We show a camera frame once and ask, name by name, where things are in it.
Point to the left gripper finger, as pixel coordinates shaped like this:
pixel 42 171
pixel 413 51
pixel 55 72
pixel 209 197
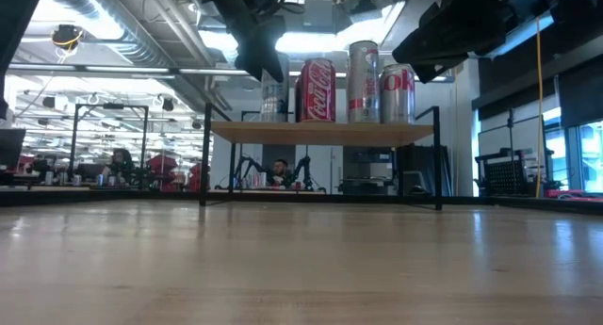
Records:
pixel 259 63

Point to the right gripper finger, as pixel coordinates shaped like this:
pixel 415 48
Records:
pixel 433 68
pixel 424 49

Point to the silver Diet Coke can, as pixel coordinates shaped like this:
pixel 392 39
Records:
pixel 397 96

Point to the red Coca-Cola can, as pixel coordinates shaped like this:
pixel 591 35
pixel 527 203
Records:
pixel 319 92

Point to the white Celsius Peach Vibe can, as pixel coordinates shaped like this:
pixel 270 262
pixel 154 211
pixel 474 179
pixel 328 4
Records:
pixel 363 85

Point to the black background robot arm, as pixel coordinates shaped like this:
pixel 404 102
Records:
pixel 303 169
pixel 247 167

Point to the bright ceiling light panel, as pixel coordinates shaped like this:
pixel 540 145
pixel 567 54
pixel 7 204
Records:
pixel 306 42

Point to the black equipment case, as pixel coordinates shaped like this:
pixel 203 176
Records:
pixel 424 162

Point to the black tripod stand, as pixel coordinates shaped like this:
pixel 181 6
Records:
pixel 511 127

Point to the person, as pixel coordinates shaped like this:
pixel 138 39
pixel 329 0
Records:
pixel 281 170
pixel 121 167

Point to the long ceiling light strip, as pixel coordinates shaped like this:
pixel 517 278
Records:
pixel 127 69

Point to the red bulky background object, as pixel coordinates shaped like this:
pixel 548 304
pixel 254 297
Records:
pixel 161 168

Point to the red flat object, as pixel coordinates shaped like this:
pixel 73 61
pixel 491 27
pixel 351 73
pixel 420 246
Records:
pixel 572 194

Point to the black monitor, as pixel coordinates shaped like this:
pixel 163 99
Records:
pixel 11 148

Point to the black background station frame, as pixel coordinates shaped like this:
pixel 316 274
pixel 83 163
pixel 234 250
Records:
pixel 252 113
pixel 75 141

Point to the wooden shelf with black frame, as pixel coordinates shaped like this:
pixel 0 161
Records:
pixel 320 133

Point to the silver ventilation duct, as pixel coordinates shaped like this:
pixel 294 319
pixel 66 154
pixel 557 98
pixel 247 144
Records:
pixel 136 47

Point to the black metal table frame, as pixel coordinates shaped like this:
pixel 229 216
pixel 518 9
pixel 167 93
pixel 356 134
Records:
pixel 94 197

